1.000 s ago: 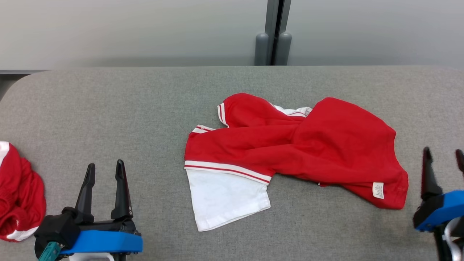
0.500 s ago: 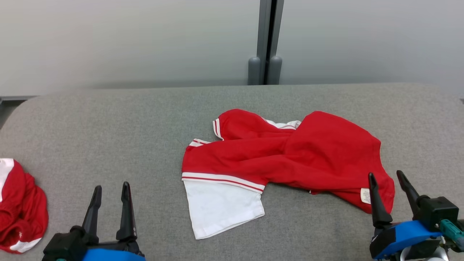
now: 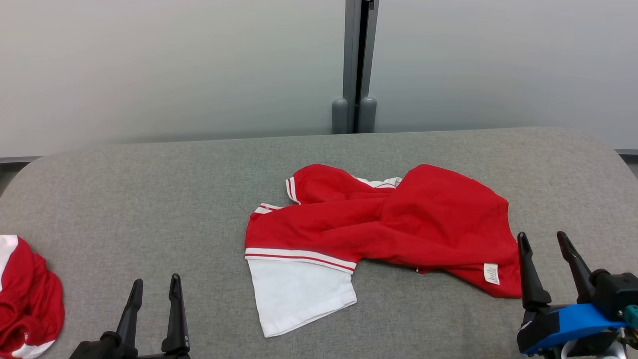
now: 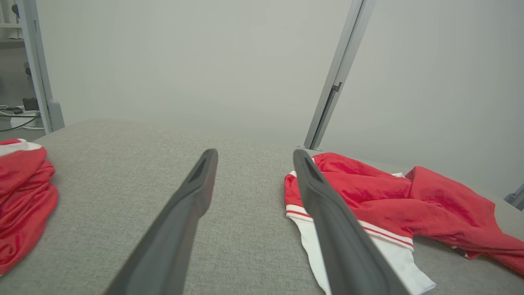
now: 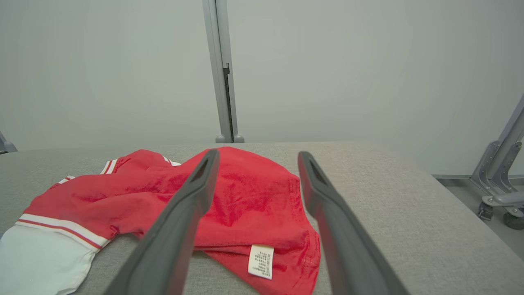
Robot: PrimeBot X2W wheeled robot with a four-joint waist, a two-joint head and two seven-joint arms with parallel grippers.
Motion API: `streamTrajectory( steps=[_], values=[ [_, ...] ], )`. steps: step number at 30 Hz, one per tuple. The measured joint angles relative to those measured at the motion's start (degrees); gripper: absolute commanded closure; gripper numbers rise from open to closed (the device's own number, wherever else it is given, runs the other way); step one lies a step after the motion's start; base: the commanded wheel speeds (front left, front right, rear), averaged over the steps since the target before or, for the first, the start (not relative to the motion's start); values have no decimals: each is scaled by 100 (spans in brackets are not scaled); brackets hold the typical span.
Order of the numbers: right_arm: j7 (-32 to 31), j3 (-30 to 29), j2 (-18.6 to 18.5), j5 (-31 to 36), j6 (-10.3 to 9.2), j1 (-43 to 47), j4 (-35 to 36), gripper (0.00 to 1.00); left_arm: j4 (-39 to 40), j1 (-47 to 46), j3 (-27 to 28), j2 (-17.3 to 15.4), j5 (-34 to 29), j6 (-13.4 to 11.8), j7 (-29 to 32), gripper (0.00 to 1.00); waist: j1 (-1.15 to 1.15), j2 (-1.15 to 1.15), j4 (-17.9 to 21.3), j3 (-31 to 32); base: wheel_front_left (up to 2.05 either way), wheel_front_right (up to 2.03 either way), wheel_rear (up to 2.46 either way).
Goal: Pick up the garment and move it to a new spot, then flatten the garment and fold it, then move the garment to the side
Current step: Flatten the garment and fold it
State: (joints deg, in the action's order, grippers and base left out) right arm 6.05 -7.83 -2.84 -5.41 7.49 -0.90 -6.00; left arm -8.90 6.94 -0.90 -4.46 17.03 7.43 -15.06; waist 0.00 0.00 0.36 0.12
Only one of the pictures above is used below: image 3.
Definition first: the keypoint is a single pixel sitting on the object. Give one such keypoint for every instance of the grey fabric sofa cushion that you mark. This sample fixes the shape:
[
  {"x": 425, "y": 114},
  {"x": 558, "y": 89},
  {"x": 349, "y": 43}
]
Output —
[{"x": 149, "y": 209}]

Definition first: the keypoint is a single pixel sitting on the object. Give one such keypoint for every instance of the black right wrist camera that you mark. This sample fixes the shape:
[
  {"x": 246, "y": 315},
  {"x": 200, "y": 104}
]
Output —
[{"x": 615, "y": 291}]

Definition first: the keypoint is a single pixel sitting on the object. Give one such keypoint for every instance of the grey partition post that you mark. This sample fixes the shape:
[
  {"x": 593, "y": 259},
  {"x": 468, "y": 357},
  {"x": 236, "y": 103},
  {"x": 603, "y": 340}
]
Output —
[{"x": 351, "y": 50}]

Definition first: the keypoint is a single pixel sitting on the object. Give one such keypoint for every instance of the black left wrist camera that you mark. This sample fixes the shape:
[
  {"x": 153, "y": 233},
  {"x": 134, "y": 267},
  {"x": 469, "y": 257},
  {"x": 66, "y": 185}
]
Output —
[{"x": 97, "y": 349}]

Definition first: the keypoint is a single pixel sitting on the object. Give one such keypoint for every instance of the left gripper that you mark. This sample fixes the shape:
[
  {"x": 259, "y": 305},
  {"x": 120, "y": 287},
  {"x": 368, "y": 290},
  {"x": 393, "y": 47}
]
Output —
[{"x": 164, "y": 356}]

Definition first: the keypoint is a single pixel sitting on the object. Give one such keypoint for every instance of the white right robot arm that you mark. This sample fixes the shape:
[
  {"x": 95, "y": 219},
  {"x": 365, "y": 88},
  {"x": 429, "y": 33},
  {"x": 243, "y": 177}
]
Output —
[{"x": 593, "y": 351}]

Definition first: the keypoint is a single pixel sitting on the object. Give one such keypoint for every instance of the grey rounded post foot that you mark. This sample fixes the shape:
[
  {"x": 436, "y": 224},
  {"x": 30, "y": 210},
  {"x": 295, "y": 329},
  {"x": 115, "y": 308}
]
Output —
[
  {"x": 340, "y": 117},
  {"x": 368, "y": 114}
]

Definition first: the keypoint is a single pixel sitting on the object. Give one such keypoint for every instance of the red garment with white trim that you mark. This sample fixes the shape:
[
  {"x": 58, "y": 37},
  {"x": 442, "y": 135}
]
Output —
[{"x": 30, "y": 299}]

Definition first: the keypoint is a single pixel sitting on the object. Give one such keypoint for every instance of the red jersey with white sleeves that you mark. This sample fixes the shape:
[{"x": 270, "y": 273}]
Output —
[{"x": 423, "y": 224}]

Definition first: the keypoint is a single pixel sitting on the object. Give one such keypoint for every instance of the grey partition base rail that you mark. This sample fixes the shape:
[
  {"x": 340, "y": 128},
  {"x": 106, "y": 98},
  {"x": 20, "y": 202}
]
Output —
[
  {"x": 627, "y": 151},
  {"x": 20, "y": 159}
]

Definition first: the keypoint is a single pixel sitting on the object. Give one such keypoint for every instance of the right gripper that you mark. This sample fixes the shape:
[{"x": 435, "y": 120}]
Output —
[{"x": 563, "y": 326}]

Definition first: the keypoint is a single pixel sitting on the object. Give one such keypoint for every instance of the teal right camera connector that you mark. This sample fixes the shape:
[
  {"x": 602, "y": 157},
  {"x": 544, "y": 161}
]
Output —
[{"x": 632, "y": 316}]

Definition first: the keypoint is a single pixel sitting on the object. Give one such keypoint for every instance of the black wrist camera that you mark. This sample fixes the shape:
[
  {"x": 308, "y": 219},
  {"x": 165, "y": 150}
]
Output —
[
  {"x": 615, "y": 291},
  {"x": 97, "y": 349}
]

